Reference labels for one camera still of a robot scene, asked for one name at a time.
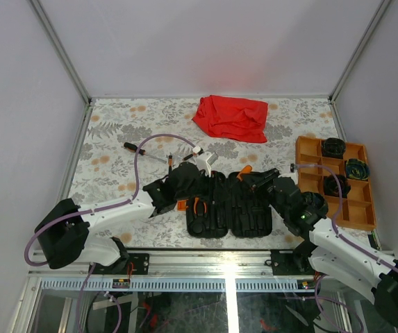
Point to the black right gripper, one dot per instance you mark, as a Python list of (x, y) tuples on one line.
[(258, 180)]

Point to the orange handled pliers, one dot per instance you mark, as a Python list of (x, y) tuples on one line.
[(200, 208)]

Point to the chrome claw hammer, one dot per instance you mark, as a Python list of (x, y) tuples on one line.
[(217, 190)]

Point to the black plastic tool case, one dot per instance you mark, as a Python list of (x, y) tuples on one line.
[(240, 213)]

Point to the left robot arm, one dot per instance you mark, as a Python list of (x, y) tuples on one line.
[(70, 231)]

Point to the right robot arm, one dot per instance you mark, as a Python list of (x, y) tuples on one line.
[(330, 251)]

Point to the orange case latch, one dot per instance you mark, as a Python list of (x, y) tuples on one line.
[(182, 205)]

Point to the small orange black screwdriver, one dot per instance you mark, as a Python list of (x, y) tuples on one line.
[(188, 157)]

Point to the black orange large screwdriver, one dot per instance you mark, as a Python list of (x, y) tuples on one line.
[(134, 148)]

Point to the red cloth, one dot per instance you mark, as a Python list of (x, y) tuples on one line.
[(243, 120)]

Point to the floral patterned table mat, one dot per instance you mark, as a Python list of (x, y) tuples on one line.
[(105, 170)]

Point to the orange wooden divided tray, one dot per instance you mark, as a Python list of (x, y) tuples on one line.
[(357, 210)]

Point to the orange handled precision screwdriver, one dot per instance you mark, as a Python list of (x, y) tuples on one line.
[(170, 163)]

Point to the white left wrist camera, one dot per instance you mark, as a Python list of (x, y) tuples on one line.
[(204, 159)]

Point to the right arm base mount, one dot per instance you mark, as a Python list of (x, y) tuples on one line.
[(293, 262)]

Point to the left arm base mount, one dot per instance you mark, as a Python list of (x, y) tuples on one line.
[(135, 264)]

